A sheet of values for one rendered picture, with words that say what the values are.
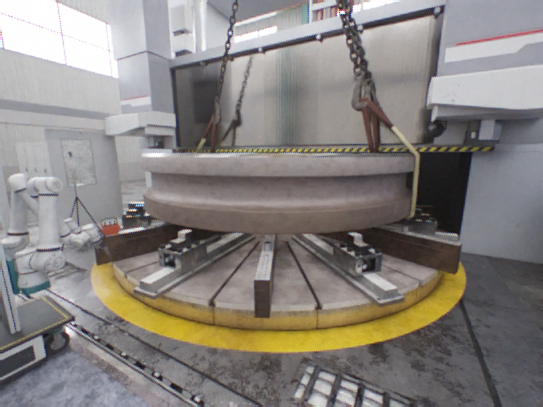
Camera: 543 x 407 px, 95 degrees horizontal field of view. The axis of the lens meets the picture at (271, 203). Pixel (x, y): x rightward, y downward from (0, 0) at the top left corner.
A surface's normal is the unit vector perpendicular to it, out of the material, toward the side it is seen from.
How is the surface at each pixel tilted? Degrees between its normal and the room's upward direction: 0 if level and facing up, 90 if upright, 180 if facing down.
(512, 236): 90
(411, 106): 90
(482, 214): 90
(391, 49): 90
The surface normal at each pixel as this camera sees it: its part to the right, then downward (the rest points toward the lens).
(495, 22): -0.47, 0.17
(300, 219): 0.07, 0.19
